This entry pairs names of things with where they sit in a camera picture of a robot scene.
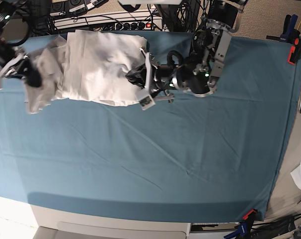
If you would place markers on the white T-shirt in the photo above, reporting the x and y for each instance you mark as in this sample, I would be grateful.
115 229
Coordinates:
86 66

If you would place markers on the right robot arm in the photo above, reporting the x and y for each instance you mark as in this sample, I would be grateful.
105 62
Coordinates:
7 11

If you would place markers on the black orange clamp top right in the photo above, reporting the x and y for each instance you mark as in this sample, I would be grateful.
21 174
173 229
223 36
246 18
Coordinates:
295 52

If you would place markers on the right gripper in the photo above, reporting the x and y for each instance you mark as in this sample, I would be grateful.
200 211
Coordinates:
12 65

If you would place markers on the white power strip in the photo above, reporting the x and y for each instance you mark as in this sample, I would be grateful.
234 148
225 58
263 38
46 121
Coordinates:
147 25

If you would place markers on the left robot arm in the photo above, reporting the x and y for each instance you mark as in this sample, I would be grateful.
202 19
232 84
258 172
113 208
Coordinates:
199 72

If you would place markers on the blue black clamp top right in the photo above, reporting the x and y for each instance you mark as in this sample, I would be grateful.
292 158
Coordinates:
289 33

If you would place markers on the teal table cloth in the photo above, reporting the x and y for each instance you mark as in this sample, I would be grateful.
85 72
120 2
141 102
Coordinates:
196 160

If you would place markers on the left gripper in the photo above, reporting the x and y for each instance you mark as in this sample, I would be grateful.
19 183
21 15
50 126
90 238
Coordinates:
152 80

